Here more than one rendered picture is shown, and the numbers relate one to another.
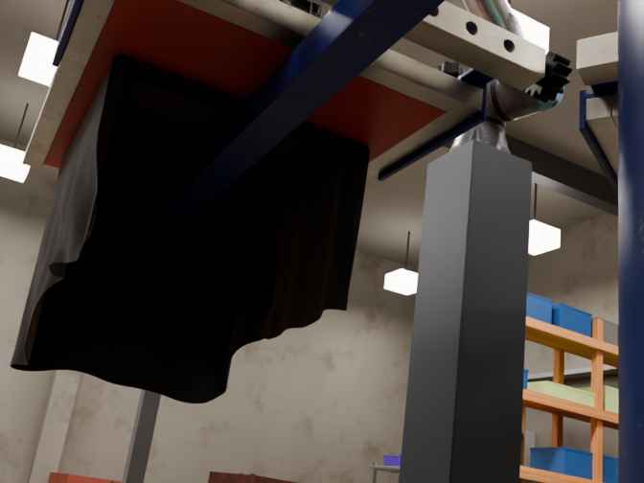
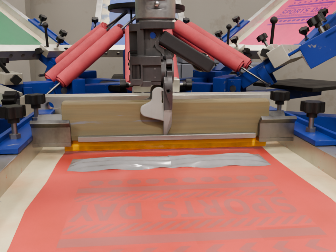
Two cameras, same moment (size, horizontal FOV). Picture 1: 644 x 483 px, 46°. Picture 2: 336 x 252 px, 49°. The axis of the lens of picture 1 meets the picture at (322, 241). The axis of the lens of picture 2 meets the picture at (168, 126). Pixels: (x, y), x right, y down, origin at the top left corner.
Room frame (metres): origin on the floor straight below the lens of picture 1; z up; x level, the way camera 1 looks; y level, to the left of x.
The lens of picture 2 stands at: (1.74, 0.37, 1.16)
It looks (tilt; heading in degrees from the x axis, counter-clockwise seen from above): 12 degrees down; 199
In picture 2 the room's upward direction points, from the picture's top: straight up
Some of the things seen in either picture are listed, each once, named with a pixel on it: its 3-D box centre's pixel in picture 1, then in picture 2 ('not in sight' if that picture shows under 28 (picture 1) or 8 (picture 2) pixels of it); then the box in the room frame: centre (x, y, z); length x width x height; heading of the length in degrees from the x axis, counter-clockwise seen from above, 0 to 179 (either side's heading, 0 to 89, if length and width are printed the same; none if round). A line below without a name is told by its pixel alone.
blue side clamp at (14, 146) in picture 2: (418, 131); (28, 141); (1.15, -0.14, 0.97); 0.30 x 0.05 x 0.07; 25
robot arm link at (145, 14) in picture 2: not in sight; (155, 11); (1.07, 0.11, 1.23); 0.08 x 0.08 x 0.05
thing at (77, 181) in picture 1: (66, 227); not in sight; (1.21, 0.43, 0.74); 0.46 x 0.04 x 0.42; 25
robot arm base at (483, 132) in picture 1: (480, 145); not in sight; (1.67, -0.35, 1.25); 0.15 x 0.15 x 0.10
